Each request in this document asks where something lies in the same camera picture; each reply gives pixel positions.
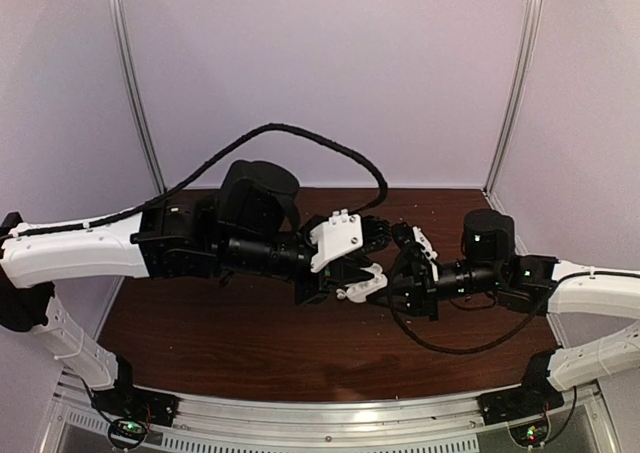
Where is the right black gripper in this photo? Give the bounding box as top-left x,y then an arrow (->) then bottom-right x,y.
366,258 -> 502,323

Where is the white earbud charging case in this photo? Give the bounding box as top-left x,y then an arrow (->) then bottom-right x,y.
343,263 -> 388,304

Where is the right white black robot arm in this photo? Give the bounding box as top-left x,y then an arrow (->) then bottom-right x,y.
369,209 -> 639,415

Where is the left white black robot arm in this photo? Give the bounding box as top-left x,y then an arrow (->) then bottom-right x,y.
1,160 -> 388,417

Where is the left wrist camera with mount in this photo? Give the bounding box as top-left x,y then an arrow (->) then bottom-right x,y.
308,209 -> 391,273

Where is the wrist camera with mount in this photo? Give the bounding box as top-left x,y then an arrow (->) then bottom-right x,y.
391,222 -> 440,282
308,209 -> 391,273

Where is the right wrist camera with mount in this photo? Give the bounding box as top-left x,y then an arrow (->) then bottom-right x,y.
391,222 -> 440,282

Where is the right black camera cable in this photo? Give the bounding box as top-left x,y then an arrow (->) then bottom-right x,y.
389,252 -> 551,355

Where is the black camera cable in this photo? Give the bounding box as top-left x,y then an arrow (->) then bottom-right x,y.
9,121 -> 390,239
389,252 -> 551,355

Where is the front aluminium rail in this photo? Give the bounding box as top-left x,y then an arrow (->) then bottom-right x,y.
49,362 -> 616,453

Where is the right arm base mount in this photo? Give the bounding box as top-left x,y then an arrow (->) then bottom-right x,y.
478,385 -> 565,449

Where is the left black camera cable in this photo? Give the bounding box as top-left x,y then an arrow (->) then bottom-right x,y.
9,121 -> 390,239

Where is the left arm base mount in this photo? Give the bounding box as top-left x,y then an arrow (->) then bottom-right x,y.
88,387 -> 179,451

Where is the right aluminium frame post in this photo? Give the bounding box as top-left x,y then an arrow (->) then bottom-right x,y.
483,0 -> 544,200

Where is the aluminium frame post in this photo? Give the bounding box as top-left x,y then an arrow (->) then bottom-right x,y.
107,0 -> 166,194
483,0 -> 544,200

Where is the left aluminium frame post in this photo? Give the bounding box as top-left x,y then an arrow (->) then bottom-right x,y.
107,0 -> 166,194

